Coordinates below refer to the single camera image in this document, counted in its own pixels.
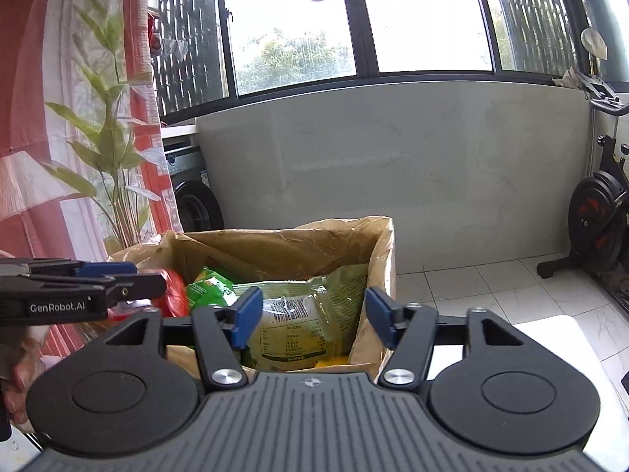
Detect green corn chip bag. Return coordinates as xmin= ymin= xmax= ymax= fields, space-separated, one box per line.
xmin=186 ymin=266 xmax=238 ymax=311

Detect orange red snack bag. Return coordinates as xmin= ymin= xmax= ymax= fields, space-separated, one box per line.
xmin=108 ymin=269 xmax=190 ymax=322

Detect pale green snack bag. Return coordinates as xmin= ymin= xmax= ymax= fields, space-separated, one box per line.
xmin=234 ymin=264 xmax=368 ymax=371

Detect person left hand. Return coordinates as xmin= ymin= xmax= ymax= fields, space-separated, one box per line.
xmin=3 ymin=338 xmax=62 ymax=425

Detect brown cardboard box with liner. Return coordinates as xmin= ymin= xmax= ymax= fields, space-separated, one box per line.
xmin=77 ymin=215 xmax=398 ymax=380

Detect red printed curtain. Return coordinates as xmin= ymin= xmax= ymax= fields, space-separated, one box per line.
xmin=1 ymin=0 xmax=181 ymax=261

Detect washing machine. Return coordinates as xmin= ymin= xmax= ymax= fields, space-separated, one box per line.
xmin=161 ymin=125 xmax=224 ymax=232

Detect black exercise bike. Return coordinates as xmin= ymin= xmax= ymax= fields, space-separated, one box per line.
xmin=536 ymin=65 xmax=629 ymax=315

